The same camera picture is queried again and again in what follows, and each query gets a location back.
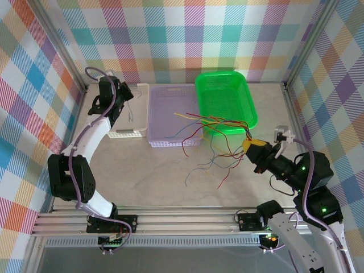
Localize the purple plastic basket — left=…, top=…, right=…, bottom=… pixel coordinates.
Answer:
left=147, top=84, right=204, bottom=149

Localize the white perforated plastic basket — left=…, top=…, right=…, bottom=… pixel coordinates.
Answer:
left=106, top=82, right=151, bottom=140

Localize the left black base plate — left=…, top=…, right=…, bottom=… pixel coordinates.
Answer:
left=86, top=214, right=139, bottom=234

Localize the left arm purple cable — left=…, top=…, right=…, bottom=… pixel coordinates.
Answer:
left=68, top=67, right=134, bottom=254

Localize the green terminal control board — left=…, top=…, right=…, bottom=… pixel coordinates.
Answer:
left=98, top=235, right=126, bottom=247

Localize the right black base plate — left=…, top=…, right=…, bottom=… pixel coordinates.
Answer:
left=237, top=212, right=271, bottom=231

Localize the orange lit control board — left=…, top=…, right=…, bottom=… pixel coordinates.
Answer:
left=260, top=233, right=282, bottom=249

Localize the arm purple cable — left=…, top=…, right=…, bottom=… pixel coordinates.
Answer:
left=261, top=138, right=348, bottom=254
left=68, top=67, right=134, bottom=254

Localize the thin blue cable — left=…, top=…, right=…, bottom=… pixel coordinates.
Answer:
left=126, top=89, right=143, bottom=123
left=173, top=119, right=253, bottom=140

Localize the aluminium mounting rail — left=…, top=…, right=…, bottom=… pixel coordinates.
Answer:
left=31, top=209, right=346, bottom=237

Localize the aluminium table side rail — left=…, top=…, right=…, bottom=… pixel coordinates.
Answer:
left=283, top=82, right=328, bottom=210
left=49, top=85, right=89, bottom=214

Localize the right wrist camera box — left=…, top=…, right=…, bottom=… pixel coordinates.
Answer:
left=272, top=125, right=296, bottom=153

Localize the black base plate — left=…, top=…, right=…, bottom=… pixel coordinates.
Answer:
left=237, top=212, right=271, bottom=231
left=86, top=214, right=139, bottom=234

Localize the aluminium frame post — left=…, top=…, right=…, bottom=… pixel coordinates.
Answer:
left=27, top=0, right=89, bottom=93
left=283, top=0, right=344, bottom=90

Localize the green plastic basket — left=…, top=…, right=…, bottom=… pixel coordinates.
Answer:
left=195, top=71, right=259, bottom=137

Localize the grey slotted cable duct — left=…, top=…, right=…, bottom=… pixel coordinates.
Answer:
left=44, top=237, right=262, bottom=247

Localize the thin red cable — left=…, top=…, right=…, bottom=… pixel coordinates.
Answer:
left=181, top=123, right=251, bottom=157
left=186, top=113, right=250, bottom=133
left=217, top=133, right=251, bottom=190

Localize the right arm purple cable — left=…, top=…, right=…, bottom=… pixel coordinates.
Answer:
left=261, top=138, right=348, bottom=254

